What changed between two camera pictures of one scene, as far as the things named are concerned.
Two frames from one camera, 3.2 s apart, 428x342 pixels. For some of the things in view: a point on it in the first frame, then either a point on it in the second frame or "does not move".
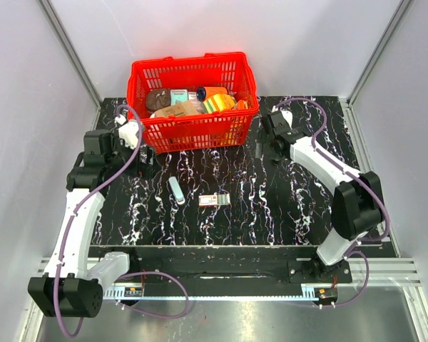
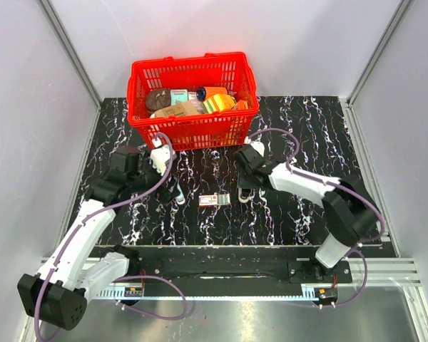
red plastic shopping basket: [192, 102] does not move
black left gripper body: [145, 168] -> [163, 193]
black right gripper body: [265, 140] -> [245, 180]
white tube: [176, 191] does not move
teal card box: [178, 95] does not move
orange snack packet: [241, 105] does not move
